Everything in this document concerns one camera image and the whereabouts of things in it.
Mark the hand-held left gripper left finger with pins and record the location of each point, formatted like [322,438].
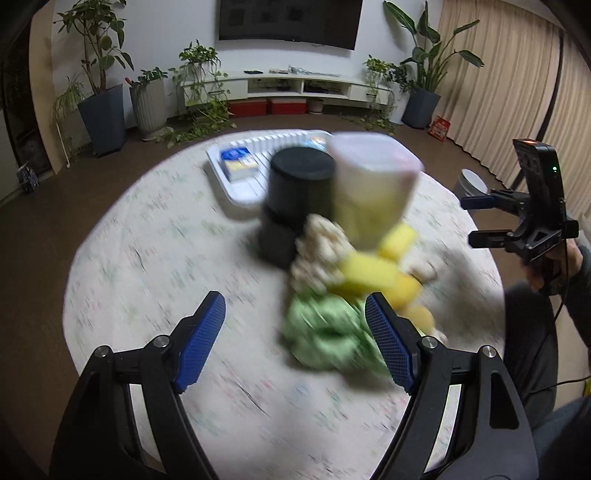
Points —
[203,341]

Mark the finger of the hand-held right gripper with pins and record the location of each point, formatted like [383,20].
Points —
[487,239]
[478,202]

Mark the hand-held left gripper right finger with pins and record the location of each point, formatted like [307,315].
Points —
[390,344]

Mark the yellow orange soft toy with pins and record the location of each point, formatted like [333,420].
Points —
[408,290]

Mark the green cloth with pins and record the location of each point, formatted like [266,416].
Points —
[323,332]

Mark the yellow sponge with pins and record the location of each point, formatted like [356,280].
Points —
[397,242]
[364,274]

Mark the white plastic tray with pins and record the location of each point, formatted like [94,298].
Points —
[231,193]

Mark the person's right forearm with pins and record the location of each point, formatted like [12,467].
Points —
[582,300]

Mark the person's right hand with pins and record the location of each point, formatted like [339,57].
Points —
[575,261]

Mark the red packet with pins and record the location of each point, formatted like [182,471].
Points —
[438,127]

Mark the beige curtain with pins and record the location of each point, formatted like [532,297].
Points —
[508,92]

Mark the white translucent plastic container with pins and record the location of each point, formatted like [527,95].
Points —
[369,194]

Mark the broad leaf plant blue pot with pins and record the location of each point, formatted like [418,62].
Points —
[421,108]

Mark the person's trousered leg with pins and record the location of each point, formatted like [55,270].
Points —
[531,341]
[563,438]

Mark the small trailing plant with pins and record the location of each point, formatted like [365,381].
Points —
[381,69]

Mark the black cylindrical container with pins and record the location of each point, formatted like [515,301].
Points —
[295,194]

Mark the blue and yellow packet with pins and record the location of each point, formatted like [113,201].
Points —
[238,161]

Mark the small white pot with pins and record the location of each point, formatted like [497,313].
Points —
[316,105]

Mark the red storage box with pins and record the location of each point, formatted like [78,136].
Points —
[288,106]
[248,108]

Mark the white television cabinet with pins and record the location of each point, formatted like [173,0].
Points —
[277,77]

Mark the plant in white ribbed pot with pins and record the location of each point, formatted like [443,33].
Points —
[148,108]

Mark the blue patterned bag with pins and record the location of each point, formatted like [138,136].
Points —
[27,177]

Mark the leafy tree in blue pot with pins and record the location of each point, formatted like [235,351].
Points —
[102,120]

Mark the thin plant on white stand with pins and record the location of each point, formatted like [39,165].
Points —
[64,99]

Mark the trailing vine plant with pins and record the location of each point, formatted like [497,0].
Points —
[201,57]

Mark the black wall television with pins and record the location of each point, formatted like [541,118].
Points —
[286,21]

